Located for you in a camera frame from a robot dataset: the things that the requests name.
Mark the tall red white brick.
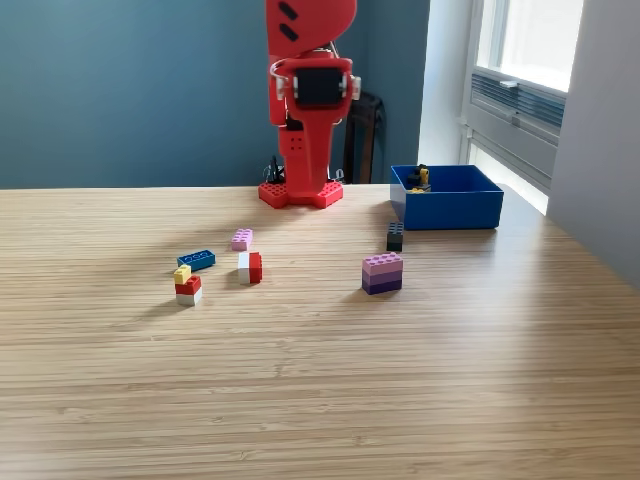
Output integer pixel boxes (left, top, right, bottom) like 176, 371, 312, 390
237, 250, 264, 285

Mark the pink purple brick stack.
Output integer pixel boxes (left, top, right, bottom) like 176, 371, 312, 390
361, 252, 404, 296

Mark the grey vent grille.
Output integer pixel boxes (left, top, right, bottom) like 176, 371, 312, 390
470, 72, 567, 132

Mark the blue brick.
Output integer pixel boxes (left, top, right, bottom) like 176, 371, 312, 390
176, 248, 217, 273

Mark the dark folded chair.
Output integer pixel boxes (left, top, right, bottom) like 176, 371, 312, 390
342, 91, 388, 185

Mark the yellow red white brick stack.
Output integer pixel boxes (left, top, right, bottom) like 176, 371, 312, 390
173, 264, 204, 307

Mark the white window frame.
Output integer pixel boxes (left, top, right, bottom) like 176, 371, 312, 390
467, 0, 586, 94

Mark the blue plastic bin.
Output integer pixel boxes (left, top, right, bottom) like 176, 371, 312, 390
389, 164, 504, 231

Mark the black brick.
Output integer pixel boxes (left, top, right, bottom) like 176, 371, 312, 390
385, 221, 405, 253

